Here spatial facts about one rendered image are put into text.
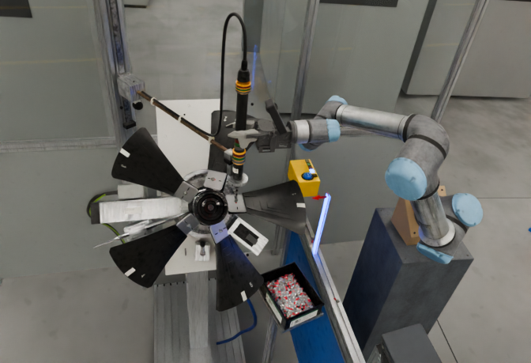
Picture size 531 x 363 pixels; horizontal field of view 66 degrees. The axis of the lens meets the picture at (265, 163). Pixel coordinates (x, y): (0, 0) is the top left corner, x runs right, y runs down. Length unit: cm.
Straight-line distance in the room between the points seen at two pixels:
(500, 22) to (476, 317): 332
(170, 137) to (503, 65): 453
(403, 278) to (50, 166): 171
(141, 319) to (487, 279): 228
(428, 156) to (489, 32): 416
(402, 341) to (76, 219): 186
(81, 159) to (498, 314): 263
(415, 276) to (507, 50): 407
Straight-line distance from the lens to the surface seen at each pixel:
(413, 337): 118
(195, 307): 207
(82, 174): 228
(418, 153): 118
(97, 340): 258
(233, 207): 144
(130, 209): 156
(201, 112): 169
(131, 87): 170
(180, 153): 167
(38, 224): 256
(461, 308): 302
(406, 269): 171
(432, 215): 135
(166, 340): 242
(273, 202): 149
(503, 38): 541
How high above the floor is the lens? 219
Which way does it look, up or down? 37 degrees down
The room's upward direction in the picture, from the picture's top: 6 degrees clockwise
